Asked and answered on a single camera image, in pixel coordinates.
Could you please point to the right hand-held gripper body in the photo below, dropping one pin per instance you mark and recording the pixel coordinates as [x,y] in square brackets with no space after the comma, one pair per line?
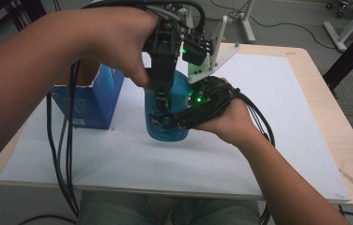
[209,100]

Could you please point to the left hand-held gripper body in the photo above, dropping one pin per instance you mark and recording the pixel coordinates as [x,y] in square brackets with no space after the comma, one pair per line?
[163,56]

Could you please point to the blue bottle with white cap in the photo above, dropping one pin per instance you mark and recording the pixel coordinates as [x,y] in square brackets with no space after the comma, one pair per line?
[177,90]

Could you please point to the blue cardboard box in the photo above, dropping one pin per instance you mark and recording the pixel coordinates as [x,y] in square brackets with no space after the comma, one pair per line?
[96,100]

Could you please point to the person's right hand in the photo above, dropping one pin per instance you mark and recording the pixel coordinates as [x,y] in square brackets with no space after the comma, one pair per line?
[234,122]

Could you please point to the person's left hand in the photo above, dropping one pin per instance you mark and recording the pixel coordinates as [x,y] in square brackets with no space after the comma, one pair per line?
[115,37]

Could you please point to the white foam mat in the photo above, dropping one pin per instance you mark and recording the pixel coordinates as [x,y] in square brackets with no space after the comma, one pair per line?
[165,165]

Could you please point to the white desk leg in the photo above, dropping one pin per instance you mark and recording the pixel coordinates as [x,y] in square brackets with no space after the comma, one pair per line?
[247,22]

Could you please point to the person's left leg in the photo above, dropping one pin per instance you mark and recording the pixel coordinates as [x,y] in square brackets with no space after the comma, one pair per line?
[118,209]

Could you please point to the person's leg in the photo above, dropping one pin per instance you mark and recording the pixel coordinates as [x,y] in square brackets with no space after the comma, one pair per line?
[118,209]
[215,214]

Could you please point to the person's right leg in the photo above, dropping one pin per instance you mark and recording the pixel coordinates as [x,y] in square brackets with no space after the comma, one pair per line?
[215,214]

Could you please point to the white stand base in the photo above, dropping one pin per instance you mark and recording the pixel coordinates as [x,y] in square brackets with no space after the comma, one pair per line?
[349,28]

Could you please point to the office chair base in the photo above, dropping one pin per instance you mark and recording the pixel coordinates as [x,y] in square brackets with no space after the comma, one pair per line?
[343,5]

